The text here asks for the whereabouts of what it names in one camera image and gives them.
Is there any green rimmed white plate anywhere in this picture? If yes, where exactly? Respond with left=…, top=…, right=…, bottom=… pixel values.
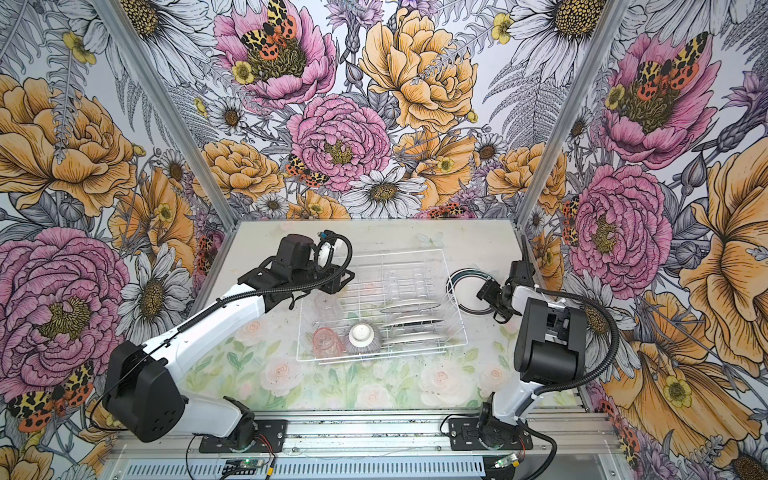
left=445, top=268, right=493, bottom=317

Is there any white plate black emblem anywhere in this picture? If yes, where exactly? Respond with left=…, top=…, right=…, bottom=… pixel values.
left=380, top=299, right=441, bottom=314

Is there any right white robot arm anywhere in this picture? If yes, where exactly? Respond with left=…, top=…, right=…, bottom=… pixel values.
left=477, top=260, right=588, bottom=449

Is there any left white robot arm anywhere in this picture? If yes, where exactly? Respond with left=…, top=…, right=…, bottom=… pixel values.
left=100, top=230, right=355, bottom=451

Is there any clear glass cup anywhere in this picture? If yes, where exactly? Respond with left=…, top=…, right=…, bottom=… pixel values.
left=310, top=293, right=345, bottom=325

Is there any pink glass cup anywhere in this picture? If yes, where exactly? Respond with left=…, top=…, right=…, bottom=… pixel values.
left=312, top=327, right=345, bottom=359

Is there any white ribbed bowl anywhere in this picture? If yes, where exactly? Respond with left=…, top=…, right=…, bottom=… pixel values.
left=344, top=322, right=382, bottom=355

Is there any green circuit board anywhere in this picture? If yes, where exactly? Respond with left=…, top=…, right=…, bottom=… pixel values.
left=222, top=458, right=261, bottom=479

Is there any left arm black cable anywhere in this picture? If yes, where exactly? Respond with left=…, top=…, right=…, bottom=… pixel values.
left=86, top=230, right=355, bottom=433

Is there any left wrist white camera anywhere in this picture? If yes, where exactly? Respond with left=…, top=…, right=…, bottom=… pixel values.
left=315, top=230, right=337, bottom=272

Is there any white wire dish rack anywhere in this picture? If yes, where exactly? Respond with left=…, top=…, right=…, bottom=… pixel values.
left=296, top=249, right=468, bottom=365

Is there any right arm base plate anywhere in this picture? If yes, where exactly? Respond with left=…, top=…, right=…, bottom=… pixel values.
left=440, top=416, right=533, bottom=451

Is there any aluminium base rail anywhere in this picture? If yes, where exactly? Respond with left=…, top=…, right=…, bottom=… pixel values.
left=100, top=410, right=633, bottom=479

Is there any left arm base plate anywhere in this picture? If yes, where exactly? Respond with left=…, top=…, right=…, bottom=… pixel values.
left=198, top=419, right=288, bottom=454

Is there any aluminium corner post left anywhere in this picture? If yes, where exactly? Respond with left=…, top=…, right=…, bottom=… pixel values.
left=94, top=1, right=239, bottom=232

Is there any aluminium corner post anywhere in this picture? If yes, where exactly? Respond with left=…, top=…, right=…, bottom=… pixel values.
left=515, top=0, right=630, bottom=228
left=94, top=1, right=239, bottom=232

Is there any aluminium corner post right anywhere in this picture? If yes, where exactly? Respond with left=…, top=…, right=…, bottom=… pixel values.
left=515, top=0, right=630, bottom=228

